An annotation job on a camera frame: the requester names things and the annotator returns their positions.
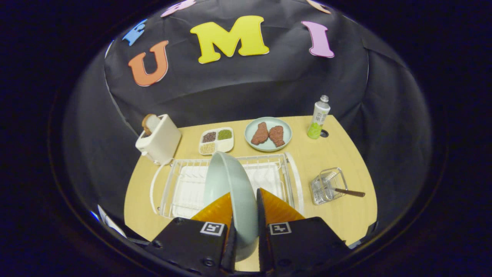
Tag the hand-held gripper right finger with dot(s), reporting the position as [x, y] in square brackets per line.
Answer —
[303, 246]

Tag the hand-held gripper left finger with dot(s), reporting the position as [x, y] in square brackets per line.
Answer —
[184, 246]

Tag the brown wooden spoon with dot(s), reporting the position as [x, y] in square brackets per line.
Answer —
[351, 192]

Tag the pale green plate with meat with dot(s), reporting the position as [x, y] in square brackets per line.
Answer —
[286, 134]

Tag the white sheet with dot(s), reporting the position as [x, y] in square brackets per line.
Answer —
[111, 223]

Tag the white toaster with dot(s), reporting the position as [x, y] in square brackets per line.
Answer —
[161, 142]

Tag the white divided grain tray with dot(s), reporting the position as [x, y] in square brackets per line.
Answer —
[226, 145]

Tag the brown meat piece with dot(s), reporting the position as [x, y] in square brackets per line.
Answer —
[260, 134]
[277, 135]

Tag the toasted bread slice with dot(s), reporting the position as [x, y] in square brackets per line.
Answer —
[150, 124]

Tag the white green bottle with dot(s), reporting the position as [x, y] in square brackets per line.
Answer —
[319, 117]

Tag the black backdrop cloth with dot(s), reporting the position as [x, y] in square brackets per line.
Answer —
[269, 84]

